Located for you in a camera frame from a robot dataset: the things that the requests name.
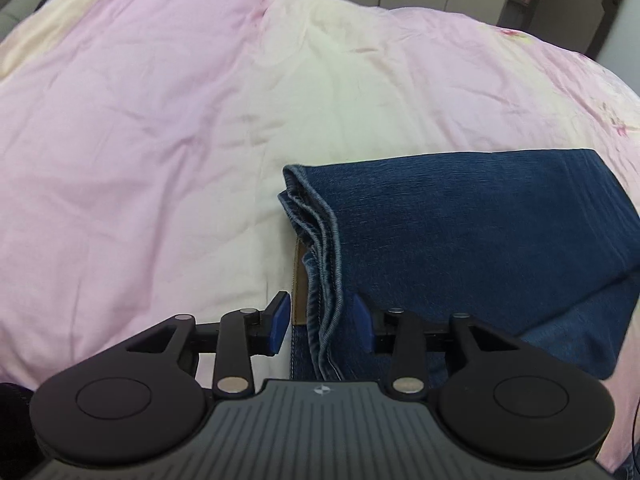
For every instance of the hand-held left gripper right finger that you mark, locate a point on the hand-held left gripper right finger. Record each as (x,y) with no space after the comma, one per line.
(361,324)

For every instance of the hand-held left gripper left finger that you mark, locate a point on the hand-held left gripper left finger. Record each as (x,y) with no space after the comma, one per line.
(280,324)

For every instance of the grey-brown door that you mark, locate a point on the grey-brown door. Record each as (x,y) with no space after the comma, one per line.
(592,10)

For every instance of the pink floral quilt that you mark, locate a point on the pink floral quilt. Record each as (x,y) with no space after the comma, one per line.
(150,160)

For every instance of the blue denim pants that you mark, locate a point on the blue denim pants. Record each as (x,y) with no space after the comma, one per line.
(460,230)

